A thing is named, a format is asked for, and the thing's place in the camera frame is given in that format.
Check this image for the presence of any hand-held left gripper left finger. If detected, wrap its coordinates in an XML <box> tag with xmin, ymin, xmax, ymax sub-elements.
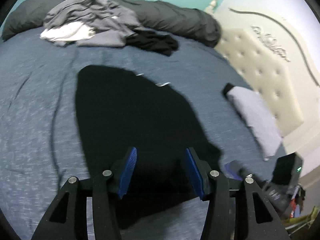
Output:
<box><xmin>31</xmin><ymin>147</ymin><xmax>137</xmax><ymax>240</ymax></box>

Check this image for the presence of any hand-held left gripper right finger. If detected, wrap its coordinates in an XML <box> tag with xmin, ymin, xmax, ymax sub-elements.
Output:
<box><xmin>185</xmin><ymin>147</ymin><xmax>289</xmax><ymax>240</ymax></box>

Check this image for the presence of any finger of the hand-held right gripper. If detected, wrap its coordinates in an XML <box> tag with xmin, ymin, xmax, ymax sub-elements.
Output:
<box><xmin>224</xmin><ymin>161</ymin><xmax>253</xmax><ymax>180</ymax></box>

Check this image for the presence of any black sweater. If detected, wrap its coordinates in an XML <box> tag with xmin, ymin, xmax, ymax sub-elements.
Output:
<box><xmin>75</xmin><ymin>65</ymin><xmax>223</xmax><ymax>230</ymax></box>

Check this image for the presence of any pile of grey white clothes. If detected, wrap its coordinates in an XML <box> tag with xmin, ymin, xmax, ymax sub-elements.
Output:
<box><xmin>44</xmin><ymin>0</ymin><xmax>143</xmax><ymax>48</ymax></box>

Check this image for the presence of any colourful floor clutter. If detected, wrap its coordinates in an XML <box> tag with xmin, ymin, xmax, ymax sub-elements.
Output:
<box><xmin>282</xmin><ymin>184</ymin><xmax>320</xmax><ymax>233</ymax></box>

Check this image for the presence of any folded light grey garment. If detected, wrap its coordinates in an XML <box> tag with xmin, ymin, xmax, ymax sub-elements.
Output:
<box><xmin>222</xmin><ymin>82</ymin><xmax>284</xmax><ymax>162</ymax></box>

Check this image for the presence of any cream tufted headboard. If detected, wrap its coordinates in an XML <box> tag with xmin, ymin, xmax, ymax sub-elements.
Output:
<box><xmin>204</xmin><ymin>0</ymin><xmax>320</xmax><ymax>155</ymax></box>

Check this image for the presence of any bed with blue sheet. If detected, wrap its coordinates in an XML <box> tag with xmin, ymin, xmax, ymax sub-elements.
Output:
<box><xmin>0</xmin><ymin>26</ymin><xmax>288</xmax><ymax>240</ymax></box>

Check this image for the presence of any small black garment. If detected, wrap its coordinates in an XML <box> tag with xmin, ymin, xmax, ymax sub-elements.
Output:
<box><xmin>126</xmin><ymin>29</ymin><xmax>179</xmax><ymax>57</ymax></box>

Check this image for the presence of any white garment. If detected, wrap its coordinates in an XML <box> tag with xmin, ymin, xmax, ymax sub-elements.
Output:
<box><xmin>40</xmin><ymin>21</ymin><xmax>95</xmax><ymax>47</ymax></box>

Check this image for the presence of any dark grey rolled duvet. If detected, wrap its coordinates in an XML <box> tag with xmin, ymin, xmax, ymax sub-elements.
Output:
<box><xmin>1</xmin><ymin>0</ymin><xmax>222</xmax><ymax>48</ymax></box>

